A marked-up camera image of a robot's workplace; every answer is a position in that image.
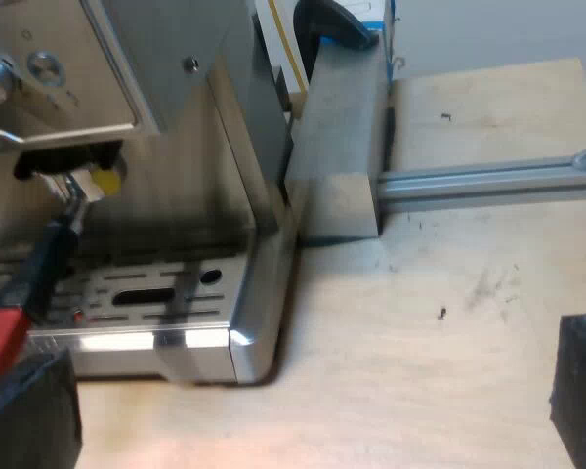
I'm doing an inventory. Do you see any steel espresso machine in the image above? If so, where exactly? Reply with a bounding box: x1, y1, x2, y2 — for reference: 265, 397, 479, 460
0, 0, 305, 387

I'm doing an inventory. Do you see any metal block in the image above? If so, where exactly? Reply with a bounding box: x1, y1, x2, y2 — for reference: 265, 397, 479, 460
283, 34, 396, 241

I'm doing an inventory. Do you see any black tripod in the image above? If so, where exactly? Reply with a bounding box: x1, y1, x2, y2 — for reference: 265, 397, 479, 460
294, 0, 383, 67

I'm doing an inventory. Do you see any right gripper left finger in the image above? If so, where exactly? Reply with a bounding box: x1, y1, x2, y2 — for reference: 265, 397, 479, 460
0, 347, 84, 469

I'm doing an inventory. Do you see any aluminium rail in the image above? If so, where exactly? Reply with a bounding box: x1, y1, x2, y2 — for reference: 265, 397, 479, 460
376, 154, 586, 215

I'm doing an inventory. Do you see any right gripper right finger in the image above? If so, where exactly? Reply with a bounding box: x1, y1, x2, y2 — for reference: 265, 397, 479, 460
548, 314, 586, 469

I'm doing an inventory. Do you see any filter holder with red-ended handle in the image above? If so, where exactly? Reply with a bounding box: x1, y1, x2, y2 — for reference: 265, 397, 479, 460
0, 214, 83, 388

